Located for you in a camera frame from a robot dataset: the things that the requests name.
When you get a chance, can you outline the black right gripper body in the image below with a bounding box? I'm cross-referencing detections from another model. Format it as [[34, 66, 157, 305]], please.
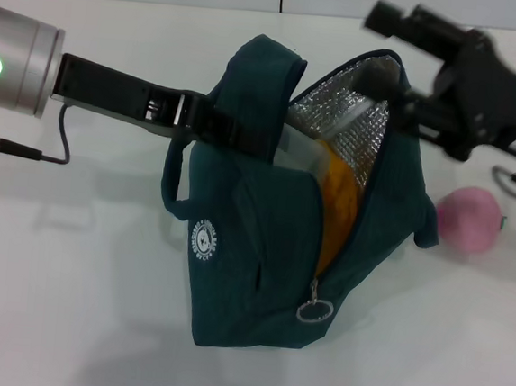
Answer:
[[426, 24, 516, 170]]

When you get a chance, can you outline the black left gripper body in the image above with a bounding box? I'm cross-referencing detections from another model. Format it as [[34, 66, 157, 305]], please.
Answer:
[[48, 50, 208, 145]]

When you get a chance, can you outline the clear food container blue seal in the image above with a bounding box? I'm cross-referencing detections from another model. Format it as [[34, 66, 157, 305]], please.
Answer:
[[278, 94, 376, 186]]

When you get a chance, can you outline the dark teal insulated lunch bag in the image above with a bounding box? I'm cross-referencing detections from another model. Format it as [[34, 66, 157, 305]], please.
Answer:
[[148, 26, 456, 366]]

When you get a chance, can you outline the pink toy peach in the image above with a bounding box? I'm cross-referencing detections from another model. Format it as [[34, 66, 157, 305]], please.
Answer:
[[432, 183, 511, 257]]

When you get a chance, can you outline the yellow banana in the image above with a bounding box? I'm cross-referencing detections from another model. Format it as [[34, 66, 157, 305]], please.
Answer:
[[310, 143, 366, 280]]

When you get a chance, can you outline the grey left gripper cable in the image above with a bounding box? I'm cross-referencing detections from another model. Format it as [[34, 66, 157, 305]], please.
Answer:
[[0, 96, 76, 167]]

